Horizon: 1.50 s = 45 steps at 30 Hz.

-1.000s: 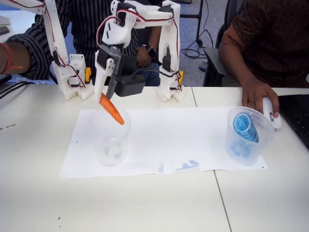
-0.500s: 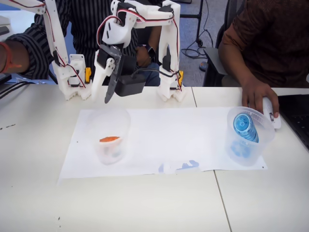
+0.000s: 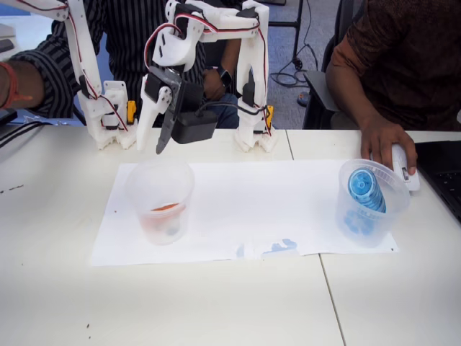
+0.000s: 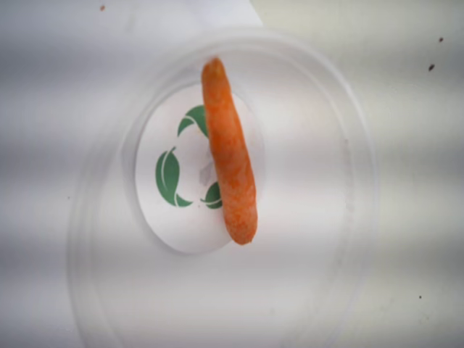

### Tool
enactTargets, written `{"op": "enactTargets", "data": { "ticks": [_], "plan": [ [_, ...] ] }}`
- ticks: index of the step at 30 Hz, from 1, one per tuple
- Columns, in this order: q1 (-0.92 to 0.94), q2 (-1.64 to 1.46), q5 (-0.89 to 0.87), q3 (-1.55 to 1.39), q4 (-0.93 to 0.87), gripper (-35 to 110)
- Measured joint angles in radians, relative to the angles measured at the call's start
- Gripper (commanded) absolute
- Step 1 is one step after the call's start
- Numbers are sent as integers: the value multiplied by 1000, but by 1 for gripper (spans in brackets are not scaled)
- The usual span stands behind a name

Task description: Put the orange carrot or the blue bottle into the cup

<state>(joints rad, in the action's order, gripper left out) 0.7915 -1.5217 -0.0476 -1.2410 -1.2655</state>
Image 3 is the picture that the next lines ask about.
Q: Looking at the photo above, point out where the left hand of striped-shirt person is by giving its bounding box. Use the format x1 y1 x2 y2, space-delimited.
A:
202 68 226 102

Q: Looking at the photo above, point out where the black webcam with mount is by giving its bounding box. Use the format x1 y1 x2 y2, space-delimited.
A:
171 81 219 146

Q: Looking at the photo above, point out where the left forearm of striped-shirt person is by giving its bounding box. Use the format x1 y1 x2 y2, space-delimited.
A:
220 37 243 79

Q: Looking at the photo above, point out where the orange carrot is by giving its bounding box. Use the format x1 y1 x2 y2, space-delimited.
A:
140 201 189 234

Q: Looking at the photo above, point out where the white computer mouse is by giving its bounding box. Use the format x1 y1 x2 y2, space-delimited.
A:
369 143 422 194

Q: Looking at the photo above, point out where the person in brown shirt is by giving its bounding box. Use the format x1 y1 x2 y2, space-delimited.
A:
326 0 461 133

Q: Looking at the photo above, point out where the black floor cable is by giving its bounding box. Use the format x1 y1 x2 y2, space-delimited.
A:
269 42 327 88

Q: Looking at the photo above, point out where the right forearm of brown-shirt person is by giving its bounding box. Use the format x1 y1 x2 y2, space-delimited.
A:
326 64 388 129

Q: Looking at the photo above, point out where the right hand of brown-shirt person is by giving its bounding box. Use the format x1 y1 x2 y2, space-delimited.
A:
359 117 420 177

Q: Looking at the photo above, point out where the right forearm of striped-shirt person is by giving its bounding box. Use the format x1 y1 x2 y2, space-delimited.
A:
0 59 46 111

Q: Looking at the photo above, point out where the person in striped shirt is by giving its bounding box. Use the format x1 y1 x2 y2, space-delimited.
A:
6 0 253 130

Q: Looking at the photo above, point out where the red wrist thread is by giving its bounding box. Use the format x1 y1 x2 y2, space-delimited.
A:
0 61 34 110

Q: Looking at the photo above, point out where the black cable bundle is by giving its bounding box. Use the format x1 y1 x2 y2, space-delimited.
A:
0 120 45 149

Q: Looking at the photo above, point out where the black desk frame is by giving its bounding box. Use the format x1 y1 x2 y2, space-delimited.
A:
268 0 304 63

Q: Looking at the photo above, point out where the white paper sheet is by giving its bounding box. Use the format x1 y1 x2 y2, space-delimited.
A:
89 160 400 267

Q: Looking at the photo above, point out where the clear plastic tub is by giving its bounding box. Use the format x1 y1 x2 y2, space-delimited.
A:
124 160 197 247
334 158 411 249

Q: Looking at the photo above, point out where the black laptop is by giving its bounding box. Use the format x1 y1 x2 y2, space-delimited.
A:
413 140 461 226

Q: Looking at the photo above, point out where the black smartwatch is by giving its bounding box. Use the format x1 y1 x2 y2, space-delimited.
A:
217 68 235 95

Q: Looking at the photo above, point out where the white leader arm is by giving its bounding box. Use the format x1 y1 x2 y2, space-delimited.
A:
0 0 140 151

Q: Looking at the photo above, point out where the black office chair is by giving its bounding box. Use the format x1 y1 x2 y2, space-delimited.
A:
302 0 364 130
203 35 236 70

